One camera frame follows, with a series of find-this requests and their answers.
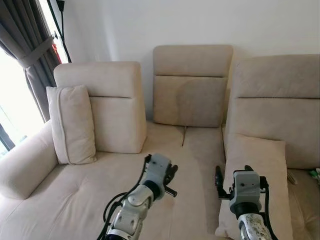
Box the white green patterned cloth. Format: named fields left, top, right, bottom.
left=307, top=168, right=320, bottom=184

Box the grey curtain tieback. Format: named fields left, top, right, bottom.
left=17, top=36, right=56, bottom=69

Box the small red window item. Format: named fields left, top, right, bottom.
left=54, top=44, right=64, bottom=64

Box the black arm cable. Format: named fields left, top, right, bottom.
left=257, top=175, right=279, bottom=240
left=96, top=154, right=152, bottom=240

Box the grey curtain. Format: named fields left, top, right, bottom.
left=0, top=0, right=62, bottom=123

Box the beige sofa backrest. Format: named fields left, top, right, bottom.
left=224, top=54, right=320, bottom=170
left=152, top=45, right=234, bottom=129
left=53, top=61, right=148, bottom=155

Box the bright window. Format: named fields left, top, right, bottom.
left=0, top=47, right=46, bottom=153

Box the beige sofa pillow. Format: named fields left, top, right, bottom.
left=46, top=85, right=98, bottom=165
left=215, top=134, right=295, bottom=240

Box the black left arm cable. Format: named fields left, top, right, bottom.
left=96, top=154, right=152, bottom=240

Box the black floor lamp stand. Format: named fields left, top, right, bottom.
left=55, top=0, right=72, bottom=64

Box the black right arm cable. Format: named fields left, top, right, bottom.
left=257, top=175, right=279, bottom=240

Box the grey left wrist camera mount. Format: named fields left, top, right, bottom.
left=142, top=153, right=174, bottom=189

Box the beige fabric sofa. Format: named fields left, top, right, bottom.
left=0, top=45, right=320, bottom=240

